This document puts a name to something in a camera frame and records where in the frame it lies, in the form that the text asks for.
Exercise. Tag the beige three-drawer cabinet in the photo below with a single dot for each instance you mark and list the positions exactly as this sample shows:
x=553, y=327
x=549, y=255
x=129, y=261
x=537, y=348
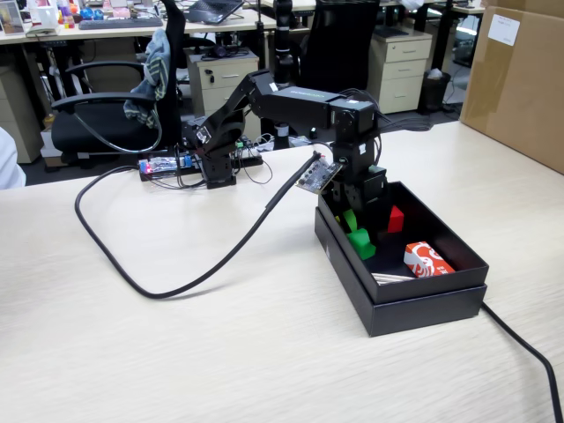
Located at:
x=398, y=70

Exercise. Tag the green wooden cube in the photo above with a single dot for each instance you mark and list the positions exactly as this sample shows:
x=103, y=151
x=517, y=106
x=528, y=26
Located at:
x=362, y=244

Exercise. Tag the person in white shirt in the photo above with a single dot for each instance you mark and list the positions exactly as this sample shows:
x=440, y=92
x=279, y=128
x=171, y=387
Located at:
x=9, y=163

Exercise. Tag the black mesh office chair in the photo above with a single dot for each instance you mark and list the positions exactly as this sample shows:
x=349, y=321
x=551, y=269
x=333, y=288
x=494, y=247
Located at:
x=337, y=44

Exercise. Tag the black office chair with armrests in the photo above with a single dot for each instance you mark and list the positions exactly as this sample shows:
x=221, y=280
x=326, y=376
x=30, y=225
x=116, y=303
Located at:
x=101, y=123

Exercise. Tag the black trash bin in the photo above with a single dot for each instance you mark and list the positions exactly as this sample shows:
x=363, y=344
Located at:
x=434, y=90

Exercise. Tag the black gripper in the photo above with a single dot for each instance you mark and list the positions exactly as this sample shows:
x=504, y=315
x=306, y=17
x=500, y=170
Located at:
x=365, y=187

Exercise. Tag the black vertical pole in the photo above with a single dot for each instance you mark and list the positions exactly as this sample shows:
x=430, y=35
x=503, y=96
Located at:
x=282, y=44

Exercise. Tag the black keyboard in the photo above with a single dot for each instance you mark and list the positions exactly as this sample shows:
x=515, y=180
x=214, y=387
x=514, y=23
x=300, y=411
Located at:
x=121, y=23

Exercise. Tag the silver metal strip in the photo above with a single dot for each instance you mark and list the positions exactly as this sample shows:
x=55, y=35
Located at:
x=392, y=277

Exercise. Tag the white paper label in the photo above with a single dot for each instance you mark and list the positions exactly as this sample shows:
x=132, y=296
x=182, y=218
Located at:
x=503, y=30

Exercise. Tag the red wooden cube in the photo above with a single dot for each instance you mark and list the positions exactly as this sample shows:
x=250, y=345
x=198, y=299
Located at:
x=395, y=219

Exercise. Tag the beige drawer cabinet with lock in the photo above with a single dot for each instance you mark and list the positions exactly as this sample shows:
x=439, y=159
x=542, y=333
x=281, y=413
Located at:
x=222, y=83

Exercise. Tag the black laptop on stand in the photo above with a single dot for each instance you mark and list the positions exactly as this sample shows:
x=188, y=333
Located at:
x=213, y=11

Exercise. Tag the blue striped cloth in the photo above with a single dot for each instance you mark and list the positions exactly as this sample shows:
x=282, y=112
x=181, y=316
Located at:
x=152, y=79

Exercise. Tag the large brown cardboard box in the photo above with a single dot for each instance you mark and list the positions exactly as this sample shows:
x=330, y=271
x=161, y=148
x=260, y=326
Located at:
x=520, y=88

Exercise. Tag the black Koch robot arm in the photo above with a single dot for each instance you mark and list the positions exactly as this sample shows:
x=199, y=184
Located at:
x=291, y=106

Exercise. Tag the controller board with red LED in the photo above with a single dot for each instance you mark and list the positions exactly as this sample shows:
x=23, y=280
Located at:
x=163, y=166

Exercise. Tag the beige side cabinet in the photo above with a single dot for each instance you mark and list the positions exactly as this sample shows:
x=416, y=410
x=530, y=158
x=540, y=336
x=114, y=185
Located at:
x=17, y=119

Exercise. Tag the beige office desk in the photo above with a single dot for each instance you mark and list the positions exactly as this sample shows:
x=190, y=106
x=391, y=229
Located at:
x=132, y=33

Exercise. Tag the black open box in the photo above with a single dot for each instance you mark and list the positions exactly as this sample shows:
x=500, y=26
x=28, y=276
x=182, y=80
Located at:
x=418, y=315

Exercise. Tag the black cardboard box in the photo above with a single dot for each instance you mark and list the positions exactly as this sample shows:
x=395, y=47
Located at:
x=423, y=286

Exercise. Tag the picture frame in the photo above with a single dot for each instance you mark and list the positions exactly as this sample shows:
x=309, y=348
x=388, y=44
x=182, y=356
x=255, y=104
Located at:
x=11, y=17

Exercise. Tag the colourful bottles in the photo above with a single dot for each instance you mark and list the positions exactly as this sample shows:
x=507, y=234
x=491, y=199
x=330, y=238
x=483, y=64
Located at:
x=67, y=15

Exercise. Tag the bare camera circuit board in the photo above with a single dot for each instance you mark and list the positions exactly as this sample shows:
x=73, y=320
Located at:
x=318, y=176

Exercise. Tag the orange and white carton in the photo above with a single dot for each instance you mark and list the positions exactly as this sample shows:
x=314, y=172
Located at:
x=426, y=261

